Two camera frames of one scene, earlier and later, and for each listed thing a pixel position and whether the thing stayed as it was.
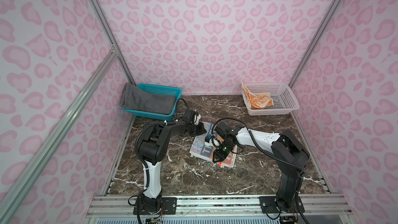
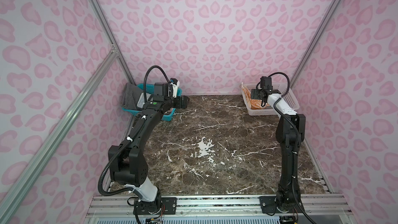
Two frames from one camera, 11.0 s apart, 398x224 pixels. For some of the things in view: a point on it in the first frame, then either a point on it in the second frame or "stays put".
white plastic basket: [284, 101] stays put
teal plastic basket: [158, 91] stays put
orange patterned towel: [259, 100] stays put
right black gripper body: [222, 152] to [257, 94]
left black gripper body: [196, 130] to [176, 103]
